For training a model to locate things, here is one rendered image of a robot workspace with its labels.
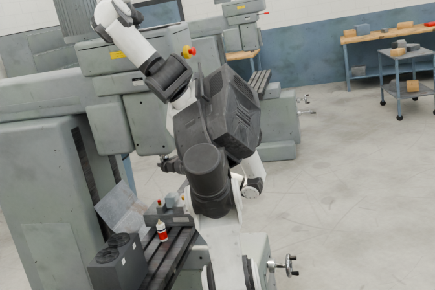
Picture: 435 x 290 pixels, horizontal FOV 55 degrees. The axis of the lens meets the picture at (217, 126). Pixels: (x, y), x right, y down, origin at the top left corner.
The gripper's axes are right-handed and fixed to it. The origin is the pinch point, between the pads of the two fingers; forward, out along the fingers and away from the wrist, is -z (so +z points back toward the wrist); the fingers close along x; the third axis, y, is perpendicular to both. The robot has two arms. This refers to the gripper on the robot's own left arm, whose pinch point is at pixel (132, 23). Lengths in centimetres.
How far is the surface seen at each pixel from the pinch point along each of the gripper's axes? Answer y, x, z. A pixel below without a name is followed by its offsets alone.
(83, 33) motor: -2.0, -22.1, 2.7
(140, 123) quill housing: -43.0, -5.0, -14.5
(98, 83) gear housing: -23.4, -19.7, -4.8
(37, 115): -28, -57, -19
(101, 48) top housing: -11.8, -13.7, 4.8
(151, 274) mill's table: -109, -6, -10
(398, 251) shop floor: -130, 135, -159
